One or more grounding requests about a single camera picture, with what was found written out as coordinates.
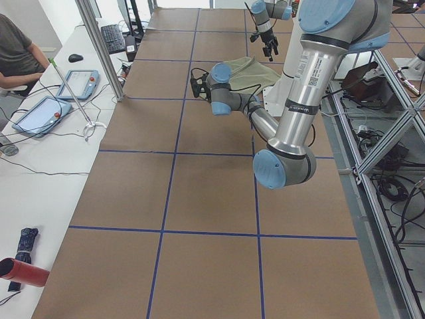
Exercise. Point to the black keyboard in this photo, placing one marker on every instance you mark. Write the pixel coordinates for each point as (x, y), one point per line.
(113, 38)

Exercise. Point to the red cylinder tube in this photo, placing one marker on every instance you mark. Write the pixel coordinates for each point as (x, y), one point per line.
(22, 272)

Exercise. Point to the seated person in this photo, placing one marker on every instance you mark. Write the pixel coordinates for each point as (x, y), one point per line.
(22, 61)

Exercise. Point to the olive green long-sleeve shirt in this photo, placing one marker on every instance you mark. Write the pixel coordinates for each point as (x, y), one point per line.
(247, 73)

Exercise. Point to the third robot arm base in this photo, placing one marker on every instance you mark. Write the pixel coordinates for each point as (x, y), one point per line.
(411, 68)

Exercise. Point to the aluminium side frame rail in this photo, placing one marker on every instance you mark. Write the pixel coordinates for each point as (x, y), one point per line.
(376, 128)

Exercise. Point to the folded dark blue umbrella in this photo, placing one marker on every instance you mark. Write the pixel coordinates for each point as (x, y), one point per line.
(26, 244)

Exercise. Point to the blue teach pendant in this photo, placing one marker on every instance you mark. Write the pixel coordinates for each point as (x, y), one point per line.
(42, 117)
(82, 82)

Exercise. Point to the white metal base plate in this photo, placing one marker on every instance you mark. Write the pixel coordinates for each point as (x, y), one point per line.
(274, 98)

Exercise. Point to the grey aluminium frame post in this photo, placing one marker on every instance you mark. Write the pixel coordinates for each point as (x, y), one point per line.
(93, 30)

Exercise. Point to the black computer mouse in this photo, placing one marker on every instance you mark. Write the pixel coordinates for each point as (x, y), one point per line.
(75, 58)

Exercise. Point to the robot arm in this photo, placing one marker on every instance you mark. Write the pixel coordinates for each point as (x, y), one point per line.
(329, 31)
(262, 13)

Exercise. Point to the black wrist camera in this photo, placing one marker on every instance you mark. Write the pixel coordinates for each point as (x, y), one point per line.
(194, 85)
(254, 36)

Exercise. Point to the blue teach pendant far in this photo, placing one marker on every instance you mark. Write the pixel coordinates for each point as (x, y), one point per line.
(82, 82)

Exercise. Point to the blue teach pendant near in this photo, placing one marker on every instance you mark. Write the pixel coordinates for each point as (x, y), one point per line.
(42, 117)

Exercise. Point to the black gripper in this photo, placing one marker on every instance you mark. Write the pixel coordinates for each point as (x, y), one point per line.
(267, 37)
(208, 94)

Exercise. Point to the thin metal rod stand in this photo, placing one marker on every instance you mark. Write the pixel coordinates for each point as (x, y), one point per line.
(65, 93)

